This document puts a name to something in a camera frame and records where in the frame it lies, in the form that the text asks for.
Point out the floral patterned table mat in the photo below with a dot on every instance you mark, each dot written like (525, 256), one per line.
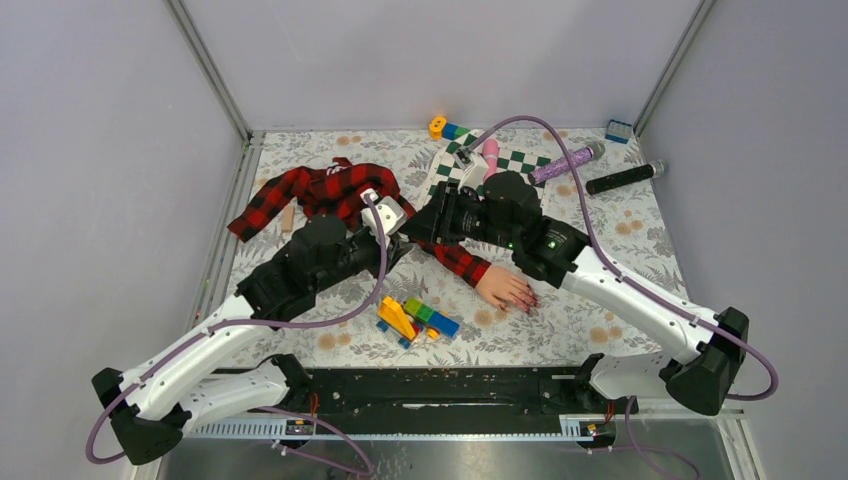
(563, 330)

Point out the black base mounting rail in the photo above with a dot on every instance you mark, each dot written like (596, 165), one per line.
(353, 391)

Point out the pink toy microphone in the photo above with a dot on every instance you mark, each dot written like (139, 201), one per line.
(490, 153)

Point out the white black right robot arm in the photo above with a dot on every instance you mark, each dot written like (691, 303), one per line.
(700, 354)

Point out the small wooden block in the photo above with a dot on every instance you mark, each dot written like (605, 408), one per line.
(287, 221)

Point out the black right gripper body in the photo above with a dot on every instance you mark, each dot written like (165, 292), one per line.
(448, 221)

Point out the blue toy brick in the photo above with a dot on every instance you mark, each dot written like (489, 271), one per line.
(618, 131)

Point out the black toy microphone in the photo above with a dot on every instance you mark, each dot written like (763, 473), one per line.
(626, 177)

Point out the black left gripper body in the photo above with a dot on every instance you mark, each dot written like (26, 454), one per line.
(393, 242)

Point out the grey slotted cable duct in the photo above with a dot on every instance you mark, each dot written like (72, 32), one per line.
(417, 425)

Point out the green blue toy bricks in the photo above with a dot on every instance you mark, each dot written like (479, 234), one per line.
(434, 323)

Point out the yellow toy block ramp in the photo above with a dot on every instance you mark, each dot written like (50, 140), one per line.
(393, 318)

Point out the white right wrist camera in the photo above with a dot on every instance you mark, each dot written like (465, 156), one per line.
(473, 168)

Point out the mannequin hand with red nails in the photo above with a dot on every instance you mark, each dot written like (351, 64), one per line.
(502, 289)

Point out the purple glitter toy microphone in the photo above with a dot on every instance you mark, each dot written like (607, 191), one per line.
(591, 151)

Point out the red black plaid shirt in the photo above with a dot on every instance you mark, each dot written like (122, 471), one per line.
(337, 191)

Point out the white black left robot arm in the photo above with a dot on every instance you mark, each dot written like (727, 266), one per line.
(152, 406)

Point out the orange blue green block stack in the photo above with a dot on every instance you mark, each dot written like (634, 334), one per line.
(440, 128)

